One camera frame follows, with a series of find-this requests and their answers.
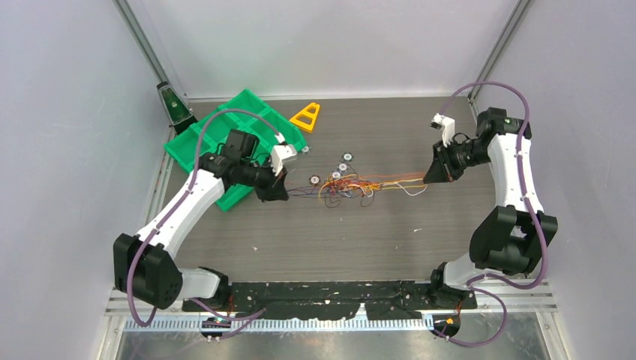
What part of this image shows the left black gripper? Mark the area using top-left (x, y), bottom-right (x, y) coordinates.
top-left (239, 155), bottom-right (287, 203)

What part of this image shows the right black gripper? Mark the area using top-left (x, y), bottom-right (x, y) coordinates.
top-left (425, 137), bottom-right (492, 184)

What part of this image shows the coloured wire bundle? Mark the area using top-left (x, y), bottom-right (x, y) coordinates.
top-left (286, 169), bottom-right (429, 210)

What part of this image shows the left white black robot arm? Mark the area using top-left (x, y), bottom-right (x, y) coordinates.
top-left (113, 130), bottom-right (297, 311)

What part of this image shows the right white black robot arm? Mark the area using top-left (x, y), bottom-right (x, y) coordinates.
top-left (423, 107), bottom-right (558, 308)

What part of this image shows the yellow triangular plastic piece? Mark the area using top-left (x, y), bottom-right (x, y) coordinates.
top-left (289, 102), bottom-right (321, 134)

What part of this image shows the green compartment tray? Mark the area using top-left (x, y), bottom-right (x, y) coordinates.
top-left (164, 88), bottom-right (308, 213)

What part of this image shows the green black corner device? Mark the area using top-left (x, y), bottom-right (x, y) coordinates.
top-left (156, 82), bottom-right (197, 135)

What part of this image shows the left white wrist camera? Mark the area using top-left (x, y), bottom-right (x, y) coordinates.
top-left (270, 144), bottom-right (298, 176)

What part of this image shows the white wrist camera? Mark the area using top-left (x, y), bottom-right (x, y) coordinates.
top-left (430, 113), bottom-right (455, 147)
top-left (270, 144), bottom-right (298, 176)

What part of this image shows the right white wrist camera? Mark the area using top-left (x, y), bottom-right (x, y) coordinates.
top-left (430, 113), bottom-right (455, 147)

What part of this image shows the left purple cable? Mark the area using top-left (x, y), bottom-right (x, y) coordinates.
top-left (126, 108), bottom-right (287, 339)

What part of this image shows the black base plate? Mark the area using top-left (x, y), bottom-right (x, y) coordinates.
top-left (182, 280), bottom-right (477, 320)

